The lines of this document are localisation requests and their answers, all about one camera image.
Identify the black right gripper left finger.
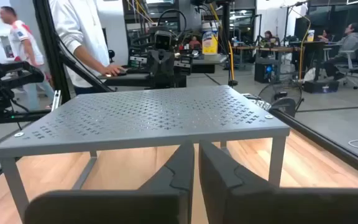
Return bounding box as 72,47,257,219
24,140,195,224

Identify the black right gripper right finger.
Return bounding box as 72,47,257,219
199,139,358,224

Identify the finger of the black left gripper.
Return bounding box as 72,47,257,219
162,50,176,89
147,51,163,89

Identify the person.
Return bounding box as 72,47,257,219
261,30,276,44
188,35,202,50
321,22,358,81
47,0,127,96
317,29,332,43
0,5,56,110

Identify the black desk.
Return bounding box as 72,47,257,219
97,72,188,88

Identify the yellow label wipes canister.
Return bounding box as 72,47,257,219
201,21,219,60

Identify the grey perforated metal riser shelf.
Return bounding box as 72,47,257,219
0,85,291,218

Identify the black pole stand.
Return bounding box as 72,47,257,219
221,0,239,88

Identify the black computer tower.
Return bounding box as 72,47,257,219
254,58,281,84

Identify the wooden top desk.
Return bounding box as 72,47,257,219
232,45,295,68

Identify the black floor fan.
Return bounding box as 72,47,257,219
257,79,305,118

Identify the black box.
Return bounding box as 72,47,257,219
303,80,341,94

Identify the grey office chair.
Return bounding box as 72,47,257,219
334,49,358,90

